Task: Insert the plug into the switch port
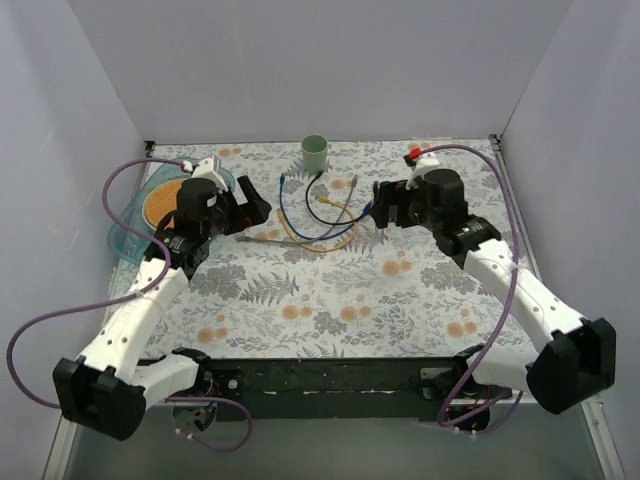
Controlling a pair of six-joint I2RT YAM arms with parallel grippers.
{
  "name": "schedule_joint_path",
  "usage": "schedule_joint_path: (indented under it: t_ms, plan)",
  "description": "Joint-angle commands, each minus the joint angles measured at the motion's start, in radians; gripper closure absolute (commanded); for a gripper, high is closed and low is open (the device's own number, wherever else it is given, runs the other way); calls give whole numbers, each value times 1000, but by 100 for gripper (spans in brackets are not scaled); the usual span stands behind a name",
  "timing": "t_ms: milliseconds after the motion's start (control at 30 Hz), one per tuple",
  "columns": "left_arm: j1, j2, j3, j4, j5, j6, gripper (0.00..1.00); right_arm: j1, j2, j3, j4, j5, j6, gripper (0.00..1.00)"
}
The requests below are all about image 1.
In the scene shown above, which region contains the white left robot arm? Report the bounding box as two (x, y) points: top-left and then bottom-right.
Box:
(53, 176), (271, 440)

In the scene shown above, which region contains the floral table mat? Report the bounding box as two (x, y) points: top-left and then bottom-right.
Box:
(144, 139), (534, 358)

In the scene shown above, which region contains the yellow ethernet cable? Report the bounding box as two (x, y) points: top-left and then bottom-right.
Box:
(276, 195), (359, 254)

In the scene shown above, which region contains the blue ethernet cable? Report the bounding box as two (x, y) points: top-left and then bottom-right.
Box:
(277, 173), (372, 239)

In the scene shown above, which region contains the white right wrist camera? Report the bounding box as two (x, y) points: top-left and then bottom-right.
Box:
(404, 147), (441, 190)

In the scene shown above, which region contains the green plastic cup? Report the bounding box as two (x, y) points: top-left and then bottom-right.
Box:
(301, 134), (329, 175)

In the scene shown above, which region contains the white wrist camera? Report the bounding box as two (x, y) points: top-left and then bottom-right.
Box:
(191, 157), (228, 192)
(404, 147), (441, 190)

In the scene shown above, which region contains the teal plastic tray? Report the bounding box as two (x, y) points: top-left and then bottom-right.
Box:
(108, 157), (234, 265)

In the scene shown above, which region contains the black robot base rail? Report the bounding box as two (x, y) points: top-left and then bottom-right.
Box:
(169, 349), (501, 436)

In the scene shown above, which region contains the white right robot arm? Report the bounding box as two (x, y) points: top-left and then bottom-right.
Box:
(370, 169), (616, 414)

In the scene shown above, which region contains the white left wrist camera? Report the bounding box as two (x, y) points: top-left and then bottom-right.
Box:
(191, 157), (228, 192)

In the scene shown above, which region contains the black ethernet cable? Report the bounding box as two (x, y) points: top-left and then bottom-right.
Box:
(305, 170), (356, 226)

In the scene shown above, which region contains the orange woven plate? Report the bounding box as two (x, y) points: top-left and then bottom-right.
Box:
(142, 179), (184, 230)

